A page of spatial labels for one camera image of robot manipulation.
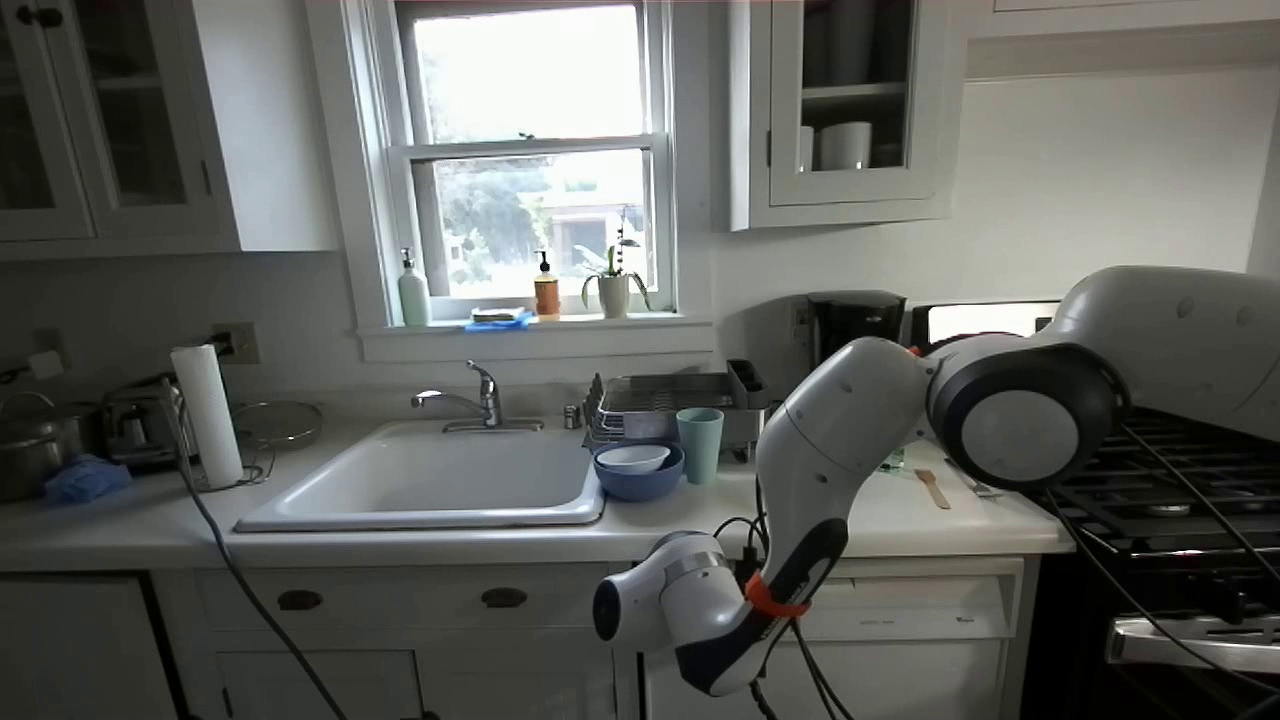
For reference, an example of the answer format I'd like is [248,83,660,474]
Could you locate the wooden spatula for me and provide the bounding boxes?
[918,469,954,512]

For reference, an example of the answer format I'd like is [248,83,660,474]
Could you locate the white base cabinet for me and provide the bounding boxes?
[0,569,636,720]

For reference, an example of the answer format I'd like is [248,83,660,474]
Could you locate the white soap bottle on sill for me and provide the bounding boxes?
[398,252,430,327]

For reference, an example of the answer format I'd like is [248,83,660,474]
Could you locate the metal pot on counter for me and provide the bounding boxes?
[0,397,80,503]

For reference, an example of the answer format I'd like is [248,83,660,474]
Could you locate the black gas stove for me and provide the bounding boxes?
[1022,413,1280,720]

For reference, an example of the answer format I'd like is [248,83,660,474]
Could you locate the white mugs in cabinet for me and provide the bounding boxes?
[798,120,872,173]

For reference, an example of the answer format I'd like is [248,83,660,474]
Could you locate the grey dish drying rack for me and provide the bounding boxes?
[584,359,780,465]

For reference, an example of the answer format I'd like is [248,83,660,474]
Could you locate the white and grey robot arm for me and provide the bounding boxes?
[591,269,1280,694]

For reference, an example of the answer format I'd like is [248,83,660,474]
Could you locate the blue cloth on counter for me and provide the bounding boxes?
[45,457,132,507]

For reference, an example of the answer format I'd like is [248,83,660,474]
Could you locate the white dishwasher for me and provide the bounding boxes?
[642,557,1038,720]

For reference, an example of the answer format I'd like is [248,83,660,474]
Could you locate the silver toaster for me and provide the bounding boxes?
[103,378,180,469]

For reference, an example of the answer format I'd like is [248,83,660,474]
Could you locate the orange soap bottle on sill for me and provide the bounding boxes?
[533,252,559,321]

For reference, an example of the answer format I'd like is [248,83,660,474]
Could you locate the black power cable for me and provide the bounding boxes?
[158,382,353,720]

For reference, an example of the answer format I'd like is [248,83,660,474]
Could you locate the black coffee maker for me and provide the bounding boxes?
[723,291,909,403]

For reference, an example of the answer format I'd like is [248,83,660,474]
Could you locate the left white wall cabinet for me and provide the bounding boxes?
[0,0,339,258]

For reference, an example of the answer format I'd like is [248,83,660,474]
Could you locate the metal tongs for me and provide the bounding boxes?
[964,474,1000,498]

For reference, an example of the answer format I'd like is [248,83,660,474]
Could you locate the window with white frame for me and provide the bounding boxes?
[303,0,713,364]

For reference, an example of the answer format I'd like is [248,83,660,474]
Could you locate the blue bowl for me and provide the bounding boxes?
[597,443,685,503]

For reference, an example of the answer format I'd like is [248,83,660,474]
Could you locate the right white wall cabinet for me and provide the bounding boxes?
[729,0,977,232]

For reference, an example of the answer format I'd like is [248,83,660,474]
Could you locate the white kitchen sink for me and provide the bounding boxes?
[240,423,605,533]

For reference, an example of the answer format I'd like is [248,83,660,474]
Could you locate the white wall cabinet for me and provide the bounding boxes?
[729,0,977,232]
[0,0,339,258]

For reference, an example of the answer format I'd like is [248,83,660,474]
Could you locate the chrome sink faucet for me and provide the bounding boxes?
[410,359,503,427]

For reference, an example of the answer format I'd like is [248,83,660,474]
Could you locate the teal plastic cup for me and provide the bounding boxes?
[677,406,723,483]

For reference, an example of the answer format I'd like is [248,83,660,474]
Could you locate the blue sponge on sill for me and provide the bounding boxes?
[464,306,529,333]

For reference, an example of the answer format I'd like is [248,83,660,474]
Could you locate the white paper towel roll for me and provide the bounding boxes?
[172,344,243,486]

